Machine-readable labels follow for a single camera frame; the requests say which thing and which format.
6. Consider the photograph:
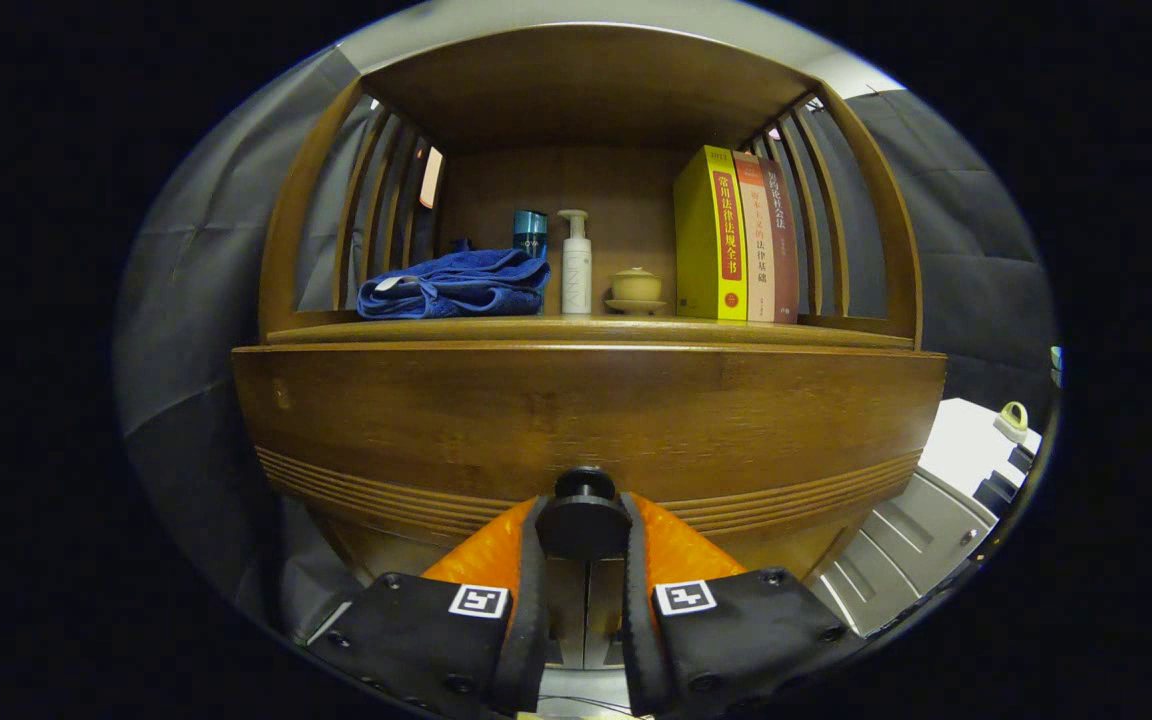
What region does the white pump bottle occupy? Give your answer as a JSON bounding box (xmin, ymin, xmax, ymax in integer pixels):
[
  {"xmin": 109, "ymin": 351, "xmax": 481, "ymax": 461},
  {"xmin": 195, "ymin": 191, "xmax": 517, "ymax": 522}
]
[{"xmin": 557, "ymin": 209, "xmax": 594, "ymax": 316}]

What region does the wooden cabinet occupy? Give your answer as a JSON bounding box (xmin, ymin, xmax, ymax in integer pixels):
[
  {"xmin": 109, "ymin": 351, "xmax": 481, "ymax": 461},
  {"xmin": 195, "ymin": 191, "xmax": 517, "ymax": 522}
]
[{"xmin": 232, "ymin": 22, "xmax": 947, "ymax": 601}]

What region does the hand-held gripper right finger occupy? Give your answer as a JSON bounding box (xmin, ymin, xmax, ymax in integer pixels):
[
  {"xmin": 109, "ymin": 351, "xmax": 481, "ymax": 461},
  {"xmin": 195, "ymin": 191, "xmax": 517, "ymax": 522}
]
[{"xmin": 621, "ymin": 492, "xmax": 867, "ymax": 717}]

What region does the wooden countertop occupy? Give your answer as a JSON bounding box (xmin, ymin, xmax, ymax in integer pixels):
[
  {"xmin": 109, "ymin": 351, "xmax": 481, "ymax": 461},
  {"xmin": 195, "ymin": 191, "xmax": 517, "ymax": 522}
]
[{"xmin": 266, "ymin": 314, "xmax": 913, "ymax": 350}]

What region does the brown book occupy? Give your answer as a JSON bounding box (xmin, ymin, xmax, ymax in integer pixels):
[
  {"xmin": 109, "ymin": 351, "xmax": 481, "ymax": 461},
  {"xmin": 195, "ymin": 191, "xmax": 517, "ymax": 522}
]
[{"xmin": 758, "ymin": 158, "xmax": 801, "ymax": 324}]

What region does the thick yellow book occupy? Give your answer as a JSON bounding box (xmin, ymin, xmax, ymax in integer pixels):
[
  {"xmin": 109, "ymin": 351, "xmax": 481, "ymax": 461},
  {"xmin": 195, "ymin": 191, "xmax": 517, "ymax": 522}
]
[{"xmin": 673, "ymin": 146, "xmax": 749, "ymax": 322}]

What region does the gray ribbed panel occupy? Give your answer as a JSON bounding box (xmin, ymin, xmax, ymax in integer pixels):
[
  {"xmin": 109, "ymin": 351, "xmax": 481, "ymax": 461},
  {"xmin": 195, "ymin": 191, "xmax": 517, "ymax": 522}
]
[{"xmin": 811, "ymin": 468, "xmax": 999, "ymax": 638}]

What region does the orange and white book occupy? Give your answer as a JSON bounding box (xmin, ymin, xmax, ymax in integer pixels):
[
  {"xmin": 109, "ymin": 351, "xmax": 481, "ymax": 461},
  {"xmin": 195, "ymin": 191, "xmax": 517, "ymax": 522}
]
[{"xmin": 733, "ymin": 152, "xmax": 777, "ymax": 323}]

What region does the teal bottle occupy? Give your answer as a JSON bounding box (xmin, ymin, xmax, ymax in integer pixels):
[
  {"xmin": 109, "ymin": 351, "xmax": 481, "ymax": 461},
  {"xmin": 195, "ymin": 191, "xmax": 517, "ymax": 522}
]
[{"xmin": 513, "ymin": 210, "xmax": 549, "ymax": 259}]

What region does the beige tea cup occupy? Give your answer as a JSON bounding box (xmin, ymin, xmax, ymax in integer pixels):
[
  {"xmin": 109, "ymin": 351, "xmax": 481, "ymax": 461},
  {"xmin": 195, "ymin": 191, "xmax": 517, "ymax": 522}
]
[{"xmin": 611, "ymin": 267, "xmax": 664, "ymax": 303}]

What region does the white side table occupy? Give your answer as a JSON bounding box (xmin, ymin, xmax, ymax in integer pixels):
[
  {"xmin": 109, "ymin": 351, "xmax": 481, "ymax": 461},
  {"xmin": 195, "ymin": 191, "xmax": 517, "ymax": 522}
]
[{"xmin": 921, "ymin": 398, "xmax": 1042, "ymax": 501}]

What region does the folded blue towel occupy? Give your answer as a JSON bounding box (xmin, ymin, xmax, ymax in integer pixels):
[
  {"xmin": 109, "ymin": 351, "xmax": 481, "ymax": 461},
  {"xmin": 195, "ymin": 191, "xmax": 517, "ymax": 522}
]
[{"xmin": 356, "ymin": 240, "xmax": 552, "ymax": 320}]

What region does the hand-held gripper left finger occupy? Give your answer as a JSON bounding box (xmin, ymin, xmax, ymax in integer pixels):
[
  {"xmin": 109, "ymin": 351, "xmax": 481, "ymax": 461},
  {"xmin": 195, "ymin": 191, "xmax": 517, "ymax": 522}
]
[{"xmin": 304, "ymin": 495, "xmax": 552, "ymax": 716}]

